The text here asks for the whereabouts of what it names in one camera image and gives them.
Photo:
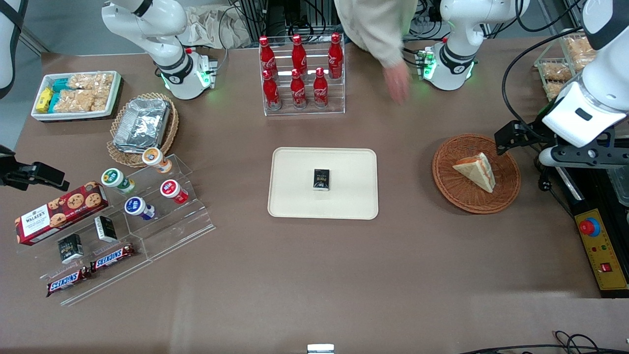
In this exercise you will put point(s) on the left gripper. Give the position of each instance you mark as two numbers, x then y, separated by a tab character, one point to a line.
537	132

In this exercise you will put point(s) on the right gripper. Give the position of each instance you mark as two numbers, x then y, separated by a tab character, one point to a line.
11	173

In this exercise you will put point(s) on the triangular sandwich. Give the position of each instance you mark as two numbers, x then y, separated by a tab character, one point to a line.
475	169

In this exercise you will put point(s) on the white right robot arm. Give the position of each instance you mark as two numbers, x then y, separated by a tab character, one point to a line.
167	49

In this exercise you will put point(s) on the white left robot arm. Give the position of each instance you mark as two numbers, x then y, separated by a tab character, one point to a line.
459	59

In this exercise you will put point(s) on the cream sleeved forearm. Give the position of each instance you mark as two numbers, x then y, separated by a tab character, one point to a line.
373	29

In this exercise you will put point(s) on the white rectangular snack tray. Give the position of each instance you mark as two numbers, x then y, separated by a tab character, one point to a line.
73	115

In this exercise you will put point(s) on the brown round wicker basket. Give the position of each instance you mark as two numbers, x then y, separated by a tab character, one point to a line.
462	194

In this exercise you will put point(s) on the light woven wicker basket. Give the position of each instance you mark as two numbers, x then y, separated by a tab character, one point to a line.
169	132

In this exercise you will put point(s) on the cream plastic tray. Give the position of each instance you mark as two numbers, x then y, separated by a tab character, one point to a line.
295	196

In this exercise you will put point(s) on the person's hand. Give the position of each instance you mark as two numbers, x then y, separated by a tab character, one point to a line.
397	84

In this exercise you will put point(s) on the red Walkers cookie box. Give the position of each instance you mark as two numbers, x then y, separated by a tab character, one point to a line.
59	214

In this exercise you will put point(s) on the green lid cup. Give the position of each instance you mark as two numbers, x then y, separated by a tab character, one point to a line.
114	178

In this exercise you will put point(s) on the bagged snack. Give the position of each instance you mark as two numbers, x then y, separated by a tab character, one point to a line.
556	72
581	51
554	90

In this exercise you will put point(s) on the small black box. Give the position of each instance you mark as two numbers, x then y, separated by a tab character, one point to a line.
321	179
105	228
70	248

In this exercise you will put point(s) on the teal snack packet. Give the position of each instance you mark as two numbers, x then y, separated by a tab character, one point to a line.
53	102
61	85

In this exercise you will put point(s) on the yellow snack packet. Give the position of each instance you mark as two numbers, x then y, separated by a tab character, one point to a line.
44	100

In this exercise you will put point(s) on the rice cracker bag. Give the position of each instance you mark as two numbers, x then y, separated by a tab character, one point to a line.
73	101
91	81

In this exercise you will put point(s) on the blue lid cup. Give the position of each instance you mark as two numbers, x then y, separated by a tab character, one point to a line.
136	206

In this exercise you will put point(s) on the Snickers bar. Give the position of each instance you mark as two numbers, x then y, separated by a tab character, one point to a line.
69	281
112	257

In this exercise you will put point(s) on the black countertop appliance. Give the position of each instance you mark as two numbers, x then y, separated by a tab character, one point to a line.
597	191

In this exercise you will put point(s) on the orange lid cup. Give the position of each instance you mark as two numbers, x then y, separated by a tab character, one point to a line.
155	158

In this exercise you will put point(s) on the stack of foil containers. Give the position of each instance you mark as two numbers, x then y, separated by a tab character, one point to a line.
142	123

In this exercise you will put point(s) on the red emergency stop button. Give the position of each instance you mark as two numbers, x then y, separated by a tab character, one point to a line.
589	226

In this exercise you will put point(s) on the clear glass container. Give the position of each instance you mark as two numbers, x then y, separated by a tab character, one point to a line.
620	187

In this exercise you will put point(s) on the red lid cup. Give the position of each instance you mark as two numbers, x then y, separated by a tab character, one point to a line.
171	189

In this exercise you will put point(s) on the clear acrylic stepped display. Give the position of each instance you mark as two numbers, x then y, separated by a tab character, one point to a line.
172	231

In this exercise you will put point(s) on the yellow emergency stop box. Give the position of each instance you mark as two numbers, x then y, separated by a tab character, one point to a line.
607	255

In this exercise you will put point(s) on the clear acrylic bottle rack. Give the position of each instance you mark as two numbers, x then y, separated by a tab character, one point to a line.
336	103

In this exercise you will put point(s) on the red cola bottle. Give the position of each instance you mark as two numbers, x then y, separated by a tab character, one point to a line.
335	56
320	91
268	56
299	54
271	93
298	92

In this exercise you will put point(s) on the crumpled plastic bag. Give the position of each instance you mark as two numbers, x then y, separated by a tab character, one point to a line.
211	27

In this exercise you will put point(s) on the black equipment rack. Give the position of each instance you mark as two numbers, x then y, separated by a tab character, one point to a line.
285	17

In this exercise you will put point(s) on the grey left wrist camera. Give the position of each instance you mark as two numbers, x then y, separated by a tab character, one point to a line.
585	156

